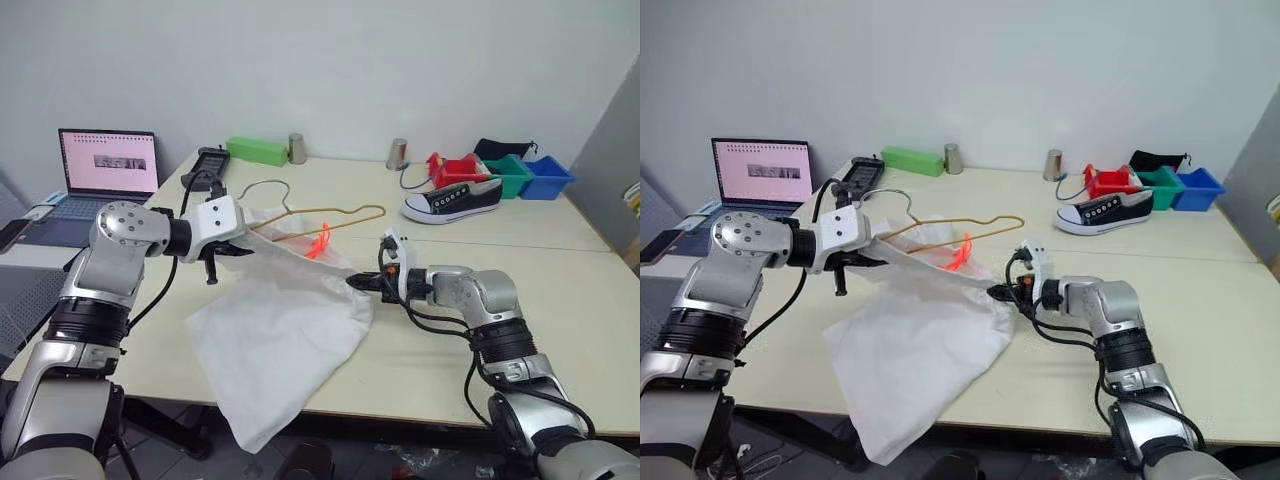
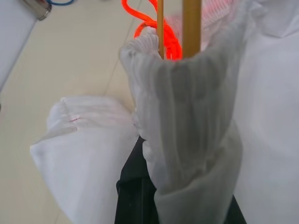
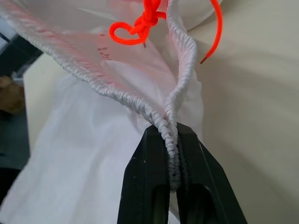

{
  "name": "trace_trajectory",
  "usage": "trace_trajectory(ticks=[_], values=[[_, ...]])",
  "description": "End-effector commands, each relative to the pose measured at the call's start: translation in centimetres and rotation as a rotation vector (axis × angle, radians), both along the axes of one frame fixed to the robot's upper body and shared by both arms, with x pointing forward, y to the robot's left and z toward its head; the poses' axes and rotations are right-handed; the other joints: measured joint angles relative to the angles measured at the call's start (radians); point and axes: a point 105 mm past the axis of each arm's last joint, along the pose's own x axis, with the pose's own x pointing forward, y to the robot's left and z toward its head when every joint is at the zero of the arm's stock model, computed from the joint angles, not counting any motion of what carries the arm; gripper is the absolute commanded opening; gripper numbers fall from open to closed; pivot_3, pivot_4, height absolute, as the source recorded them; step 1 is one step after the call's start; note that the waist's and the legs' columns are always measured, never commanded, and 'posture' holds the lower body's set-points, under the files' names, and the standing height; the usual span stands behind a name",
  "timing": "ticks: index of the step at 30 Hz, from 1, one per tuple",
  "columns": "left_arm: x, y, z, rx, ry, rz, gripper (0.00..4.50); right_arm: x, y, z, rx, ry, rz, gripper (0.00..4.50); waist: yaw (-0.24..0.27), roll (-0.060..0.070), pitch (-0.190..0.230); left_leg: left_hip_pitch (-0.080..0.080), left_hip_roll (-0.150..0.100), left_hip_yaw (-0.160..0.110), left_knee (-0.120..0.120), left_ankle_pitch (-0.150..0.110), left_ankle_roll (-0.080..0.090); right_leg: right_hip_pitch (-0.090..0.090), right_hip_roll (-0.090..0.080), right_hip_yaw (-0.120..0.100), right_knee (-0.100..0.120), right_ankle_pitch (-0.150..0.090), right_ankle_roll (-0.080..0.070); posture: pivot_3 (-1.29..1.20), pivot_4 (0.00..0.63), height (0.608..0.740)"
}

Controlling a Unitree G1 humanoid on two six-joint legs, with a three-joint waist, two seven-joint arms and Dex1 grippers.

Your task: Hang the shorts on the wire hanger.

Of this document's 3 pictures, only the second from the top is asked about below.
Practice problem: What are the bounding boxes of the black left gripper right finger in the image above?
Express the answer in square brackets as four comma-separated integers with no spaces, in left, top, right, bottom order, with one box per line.
[230,195,247,224]

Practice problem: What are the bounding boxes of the thick wooden stick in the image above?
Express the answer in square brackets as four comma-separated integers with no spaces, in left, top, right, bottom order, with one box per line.
[157,0,202,59]

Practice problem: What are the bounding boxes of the white shorts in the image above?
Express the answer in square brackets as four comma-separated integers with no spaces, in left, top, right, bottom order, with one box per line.
[29,0,299,224]

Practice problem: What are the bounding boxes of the white flat panel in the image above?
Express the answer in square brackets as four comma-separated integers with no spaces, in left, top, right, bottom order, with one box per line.
[0,0,37,92]

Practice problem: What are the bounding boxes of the silver metal cylinder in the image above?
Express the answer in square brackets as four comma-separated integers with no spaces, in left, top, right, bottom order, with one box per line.
[22,0,52,21]

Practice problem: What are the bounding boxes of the orange drawstring cord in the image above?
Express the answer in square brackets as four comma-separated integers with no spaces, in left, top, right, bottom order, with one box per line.
[121,0,183,61]

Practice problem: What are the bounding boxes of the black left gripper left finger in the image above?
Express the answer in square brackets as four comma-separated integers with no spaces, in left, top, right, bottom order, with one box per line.
[114,136,160,224]

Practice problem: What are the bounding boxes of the blue cable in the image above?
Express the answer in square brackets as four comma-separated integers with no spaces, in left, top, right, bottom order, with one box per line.
[45,0,76,6]

